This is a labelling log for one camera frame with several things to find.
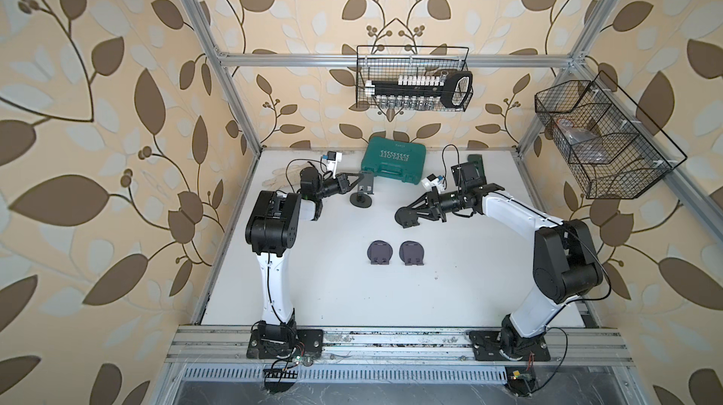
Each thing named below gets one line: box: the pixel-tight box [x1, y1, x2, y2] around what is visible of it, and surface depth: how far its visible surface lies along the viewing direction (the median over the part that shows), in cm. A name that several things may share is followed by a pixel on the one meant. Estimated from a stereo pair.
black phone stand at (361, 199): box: [349, 171, 375, 209], surface depth 99 cm
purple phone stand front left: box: [367, 240, 394, 265], surface depth 93 cm
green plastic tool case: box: [360, 136, 427, 186], surface depth 114 cm
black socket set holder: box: [365, 70, 473, 111], surface depth 86 cm
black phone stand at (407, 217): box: [394, 205, 420, 229], surface depth 98 cm
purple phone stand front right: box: [399, 240, 425, 266], surface depth 93 cm
